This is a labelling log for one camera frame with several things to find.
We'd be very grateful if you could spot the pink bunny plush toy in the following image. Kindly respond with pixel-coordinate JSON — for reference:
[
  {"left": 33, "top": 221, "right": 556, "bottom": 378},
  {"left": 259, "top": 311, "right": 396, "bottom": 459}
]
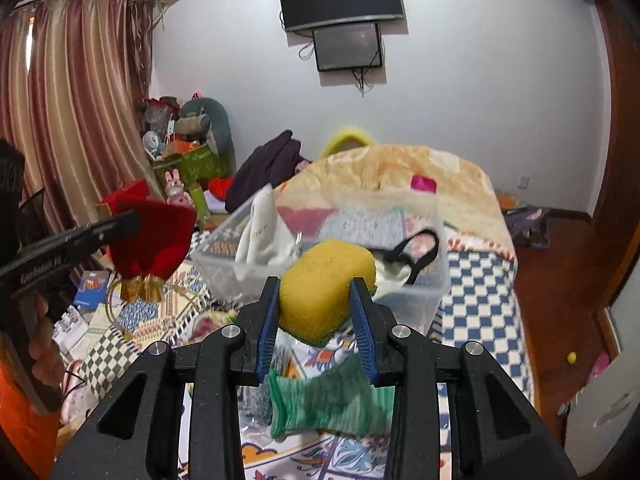
[{"left": 165, "top": 168, "right": 194, "bottom": 208}]

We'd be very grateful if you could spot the person left hand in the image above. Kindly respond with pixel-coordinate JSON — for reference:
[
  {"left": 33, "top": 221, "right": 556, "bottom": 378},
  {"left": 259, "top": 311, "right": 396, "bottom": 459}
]
[{"left": 28, "top": 295, "right": 65, "bottom": 387}]

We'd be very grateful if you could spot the small wall monitor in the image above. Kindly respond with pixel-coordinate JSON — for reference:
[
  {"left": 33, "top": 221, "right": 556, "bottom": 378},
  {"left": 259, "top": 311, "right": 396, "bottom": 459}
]
[{"left": 312, "top": 22, "right": 383, "bottom": 73}]

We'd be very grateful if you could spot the yellow plush ring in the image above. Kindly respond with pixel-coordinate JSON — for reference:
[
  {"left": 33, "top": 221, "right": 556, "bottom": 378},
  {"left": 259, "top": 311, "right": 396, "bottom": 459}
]
[{"left": 319, "top": 127, "right": 379, "bottom": 160}]

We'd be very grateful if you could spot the white towel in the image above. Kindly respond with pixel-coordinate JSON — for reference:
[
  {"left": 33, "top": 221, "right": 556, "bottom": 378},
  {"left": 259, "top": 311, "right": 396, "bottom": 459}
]
[{"left": 234, "top": 184, "right": 302, "bottom": 281}]

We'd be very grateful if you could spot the clear plastic storage box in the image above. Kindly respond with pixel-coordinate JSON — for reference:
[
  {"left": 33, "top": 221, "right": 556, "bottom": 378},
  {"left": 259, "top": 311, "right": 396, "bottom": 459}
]
[{"left": 190, "top": 188, "right": 450, "bottom": 334}]

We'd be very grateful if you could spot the brown wooden door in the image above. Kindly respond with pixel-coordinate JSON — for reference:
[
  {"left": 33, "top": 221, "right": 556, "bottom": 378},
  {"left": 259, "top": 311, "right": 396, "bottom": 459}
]
[{"left": 591, "top": 0, "right": 639, "bottom": 309}]

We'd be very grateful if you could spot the red velvet pouch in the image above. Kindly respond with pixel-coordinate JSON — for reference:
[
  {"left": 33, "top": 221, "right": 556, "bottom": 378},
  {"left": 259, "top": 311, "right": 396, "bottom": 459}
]
[{"left": 98, "top": 179, "right": 198, "bottom": 304}]

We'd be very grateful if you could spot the brown striped curtain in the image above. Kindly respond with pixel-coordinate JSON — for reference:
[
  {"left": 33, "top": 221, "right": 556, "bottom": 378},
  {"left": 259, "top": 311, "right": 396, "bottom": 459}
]
[{"left": 1, "top": 0, "right": 162, "bottom": 231}]

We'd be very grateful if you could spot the dark purple clothing pile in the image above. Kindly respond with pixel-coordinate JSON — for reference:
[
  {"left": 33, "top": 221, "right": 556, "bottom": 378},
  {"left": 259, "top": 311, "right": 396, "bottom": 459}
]
[{"left": 226, "top": 130, "right": 305, "bottom": 214}]

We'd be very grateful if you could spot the beige fleece blanket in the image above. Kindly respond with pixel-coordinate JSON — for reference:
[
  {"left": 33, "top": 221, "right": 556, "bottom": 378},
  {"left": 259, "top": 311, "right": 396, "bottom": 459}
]
[{"left": 278, "top": 144, "right": 516, "bottom": 261}]

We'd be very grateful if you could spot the green cylinder bottle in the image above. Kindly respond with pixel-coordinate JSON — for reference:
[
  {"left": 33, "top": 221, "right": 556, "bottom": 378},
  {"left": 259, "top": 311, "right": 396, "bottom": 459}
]
[{"left": 189, "top": 182, "right": 210, "bottom": 222}]

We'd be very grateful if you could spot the green knitted cloth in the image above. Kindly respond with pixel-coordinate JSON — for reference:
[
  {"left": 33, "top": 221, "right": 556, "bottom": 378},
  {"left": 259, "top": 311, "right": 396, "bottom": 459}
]
[{"left": 268, "top": 354, "right": 395, "bottom": 439}]

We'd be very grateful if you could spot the yellow sponge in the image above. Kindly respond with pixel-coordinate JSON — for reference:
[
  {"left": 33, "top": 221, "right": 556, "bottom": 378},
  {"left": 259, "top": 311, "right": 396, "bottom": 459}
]
[{"left": 279, "top": 240, "right": 376, "bottom": 347}]

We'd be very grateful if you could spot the patterned bed cover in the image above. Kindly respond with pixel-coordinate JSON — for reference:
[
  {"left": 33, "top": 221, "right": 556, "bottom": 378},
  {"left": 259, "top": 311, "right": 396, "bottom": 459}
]
[{"left": 63, "top": 247, "right": 535, "bottom": 479}]

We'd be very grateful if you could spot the green cardboard box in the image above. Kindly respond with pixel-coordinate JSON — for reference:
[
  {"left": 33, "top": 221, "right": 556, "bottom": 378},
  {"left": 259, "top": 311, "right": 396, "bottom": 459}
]
[{"left": 152, "top": 145, "right": 231, "bottom": 188}]

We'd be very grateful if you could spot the white small cabinet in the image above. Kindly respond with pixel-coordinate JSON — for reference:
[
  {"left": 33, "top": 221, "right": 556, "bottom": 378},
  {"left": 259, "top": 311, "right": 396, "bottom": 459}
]
[{"left": 564, "top": 339, "right": 639, "bottom": 479}]

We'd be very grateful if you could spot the grey stuffed toy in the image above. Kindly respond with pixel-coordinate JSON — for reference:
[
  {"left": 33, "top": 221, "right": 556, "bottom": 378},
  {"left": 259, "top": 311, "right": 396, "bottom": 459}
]
[{"left": 175, "top": 98, "right": 231, "bottom": 156}]

